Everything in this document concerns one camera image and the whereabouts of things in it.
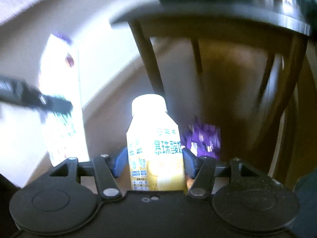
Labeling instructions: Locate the yellow drink bottle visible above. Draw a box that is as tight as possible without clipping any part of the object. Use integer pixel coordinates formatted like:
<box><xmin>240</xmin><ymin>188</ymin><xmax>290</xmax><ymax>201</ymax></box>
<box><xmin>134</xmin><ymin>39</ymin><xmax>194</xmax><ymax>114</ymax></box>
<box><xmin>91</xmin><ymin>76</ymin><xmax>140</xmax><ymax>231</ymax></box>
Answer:
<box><xmin>126</xmin><ymin>94</ymin><xmax>186</xmax><ymax>192</ymax></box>

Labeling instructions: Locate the purple towel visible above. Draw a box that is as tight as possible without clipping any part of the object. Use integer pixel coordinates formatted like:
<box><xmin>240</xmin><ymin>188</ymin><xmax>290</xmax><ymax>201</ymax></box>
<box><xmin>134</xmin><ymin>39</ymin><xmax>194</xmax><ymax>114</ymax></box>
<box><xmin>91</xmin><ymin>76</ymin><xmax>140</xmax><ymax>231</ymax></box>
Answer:
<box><xmin>0</xmin><ymin>0</ymin><xmax>139</xmax><ymax>28</ymax></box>

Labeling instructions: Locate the wooden chair with black seat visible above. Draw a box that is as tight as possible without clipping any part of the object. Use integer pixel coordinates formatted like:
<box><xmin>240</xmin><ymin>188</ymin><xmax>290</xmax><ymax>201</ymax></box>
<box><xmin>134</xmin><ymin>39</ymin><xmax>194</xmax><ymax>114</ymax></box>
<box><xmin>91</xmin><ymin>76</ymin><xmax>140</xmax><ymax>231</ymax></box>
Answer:
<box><xmin>109</xmin><ymin>0</ymin><xmax>312</xmax><ymax>179</ymax></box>

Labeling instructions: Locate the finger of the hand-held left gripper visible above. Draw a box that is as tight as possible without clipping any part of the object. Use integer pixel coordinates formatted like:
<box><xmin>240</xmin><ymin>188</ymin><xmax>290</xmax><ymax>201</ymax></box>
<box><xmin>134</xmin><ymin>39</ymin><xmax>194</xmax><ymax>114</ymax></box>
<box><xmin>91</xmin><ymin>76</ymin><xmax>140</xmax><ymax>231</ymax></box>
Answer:
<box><xmin>23</xmin><ymin>88</ymin><xmax>74</xmax><ymax>116</ymax></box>

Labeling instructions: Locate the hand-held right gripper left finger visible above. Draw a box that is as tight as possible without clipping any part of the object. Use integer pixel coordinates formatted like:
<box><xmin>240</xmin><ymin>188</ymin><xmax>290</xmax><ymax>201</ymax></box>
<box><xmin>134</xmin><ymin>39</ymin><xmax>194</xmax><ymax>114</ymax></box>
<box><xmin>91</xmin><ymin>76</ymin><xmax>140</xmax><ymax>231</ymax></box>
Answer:
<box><xmin>50</xmin><ymin>147</ymin><xmax>128</xmax><ymax>201</ymax></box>

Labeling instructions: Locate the purple wrapper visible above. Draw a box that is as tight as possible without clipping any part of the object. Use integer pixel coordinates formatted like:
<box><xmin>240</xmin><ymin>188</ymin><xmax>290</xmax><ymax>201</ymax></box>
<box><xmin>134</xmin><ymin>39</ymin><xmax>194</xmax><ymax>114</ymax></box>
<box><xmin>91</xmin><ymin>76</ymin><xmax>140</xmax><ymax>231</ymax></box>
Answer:
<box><xmin>180</xmin><ymin>119</ymin><xmax>222</xmax><ymax>161</ymax></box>

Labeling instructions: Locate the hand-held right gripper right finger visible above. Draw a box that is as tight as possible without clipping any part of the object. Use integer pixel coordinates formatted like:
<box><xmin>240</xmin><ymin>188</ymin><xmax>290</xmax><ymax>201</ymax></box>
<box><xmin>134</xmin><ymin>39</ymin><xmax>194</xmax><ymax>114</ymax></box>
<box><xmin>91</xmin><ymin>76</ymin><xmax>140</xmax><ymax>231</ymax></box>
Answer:
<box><xmin>182</xmin><ymin>149</ymin><xmax>266</xmax><ymax>199</ymax></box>

